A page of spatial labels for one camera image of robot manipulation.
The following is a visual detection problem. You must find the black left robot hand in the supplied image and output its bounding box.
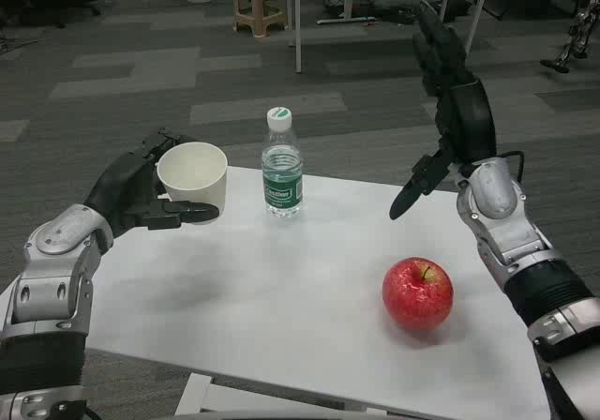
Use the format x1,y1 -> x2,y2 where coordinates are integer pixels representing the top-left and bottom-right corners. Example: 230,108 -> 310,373
83,127 -> 220,241

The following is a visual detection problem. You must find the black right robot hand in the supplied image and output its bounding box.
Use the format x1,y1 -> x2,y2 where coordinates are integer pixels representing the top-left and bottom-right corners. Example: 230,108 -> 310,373
388,0 -> 498,220

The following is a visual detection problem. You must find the white paper cup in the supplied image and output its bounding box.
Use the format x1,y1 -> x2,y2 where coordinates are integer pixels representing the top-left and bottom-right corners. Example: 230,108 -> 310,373
156,142 -> 230,226

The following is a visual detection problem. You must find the silver standing robot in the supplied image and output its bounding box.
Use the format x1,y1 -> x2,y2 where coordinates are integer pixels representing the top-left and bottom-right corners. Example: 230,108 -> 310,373
539,0 -> 600,75

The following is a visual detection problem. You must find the clear green-label water bottle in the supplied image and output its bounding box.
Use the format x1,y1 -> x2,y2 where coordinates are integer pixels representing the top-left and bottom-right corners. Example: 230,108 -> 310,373
261,106 -> 304,220

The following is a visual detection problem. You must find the red apple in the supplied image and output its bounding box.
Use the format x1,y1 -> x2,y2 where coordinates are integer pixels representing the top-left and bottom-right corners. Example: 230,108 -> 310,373
382,257 -> 455,332

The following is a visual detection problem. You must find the beige plastic stool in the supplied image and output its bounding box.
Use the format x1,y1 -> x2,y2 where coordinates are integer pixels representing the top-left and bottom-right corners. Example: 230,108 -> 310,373
232,0 -> 287,38

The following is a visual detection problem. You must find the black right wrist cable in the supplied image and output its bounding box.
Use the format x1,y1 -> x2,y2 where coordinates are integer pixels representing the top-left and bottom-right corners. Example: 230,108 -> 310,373
496,150 -> 527,183

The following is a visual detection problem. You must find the white desk frame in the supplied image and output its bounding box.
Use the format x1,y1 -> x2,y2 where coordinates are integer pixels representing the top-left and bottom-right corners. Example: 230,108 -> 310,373
284,0 -> 494,74

